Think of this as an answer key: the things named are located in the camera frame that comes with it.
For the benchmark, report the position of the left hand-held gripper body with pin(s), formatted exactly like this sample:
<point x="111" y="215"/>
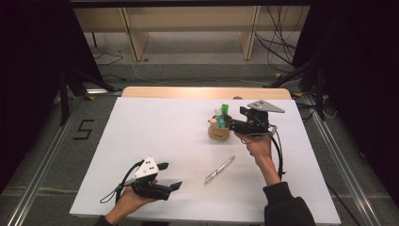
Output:
<point x="146" y="168"/>

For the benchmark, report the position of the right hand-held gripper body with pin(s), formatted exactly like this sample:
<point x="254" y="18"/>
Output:
<point x="265" y="106"/>

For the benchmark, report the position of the wooden pen holder cup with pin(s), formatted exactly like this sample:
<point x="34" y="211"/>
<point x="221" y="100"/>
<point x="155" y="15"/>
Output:
<point x="218" y="134"/>

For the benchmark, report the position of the person's left hand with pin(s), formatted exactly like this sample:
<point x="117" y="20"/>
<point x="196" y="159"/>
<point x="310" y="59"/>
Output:
<point x="130" y="202"/>

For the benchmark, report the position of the person's right hand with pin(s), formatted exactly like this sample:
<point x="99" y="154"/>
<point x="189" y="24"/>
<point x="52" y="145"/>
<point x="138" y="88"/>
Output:
<point x="260" y="147"/>

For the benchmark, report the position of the brown table grommet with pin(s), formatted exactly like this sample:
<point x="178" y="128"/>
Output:
<point x="237" y="98"/>

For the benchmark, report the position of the white table cover board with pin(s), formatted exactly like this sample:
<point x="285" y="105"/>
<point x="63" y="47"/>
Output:
<point x="150" y="125"/>

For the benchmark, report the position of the silver ballpoint pen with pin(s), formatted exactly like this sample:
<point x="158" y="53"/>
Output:
<point x="219" y="169"/>

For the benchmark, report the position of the light wooden table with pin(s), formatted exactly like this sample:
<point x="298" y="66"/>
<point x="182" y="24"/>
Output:
<point x="188" y="93"/>

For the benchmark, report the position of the black tripod stand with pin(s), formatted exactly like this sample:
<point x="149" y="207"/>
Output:
<point x="64" y="100"/>
<point x="319" y="94"/>

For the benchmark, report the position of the black curtain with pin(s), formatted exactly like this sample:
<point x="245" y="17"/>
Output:
<point x="360" y="78"/>
<point x="28" y="78"/>

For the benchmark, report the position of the light wooden shelf unit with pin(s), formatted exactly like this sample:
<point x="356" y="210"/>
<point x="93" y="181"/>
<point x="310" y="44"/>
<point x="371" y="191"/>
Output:
<point x="138" y="40"/>

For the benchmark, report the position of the aluminium floor rail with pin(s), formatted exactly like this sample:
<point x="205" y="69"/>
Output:
<point x="40" y="179"/>
<point x="345" y="169"/>

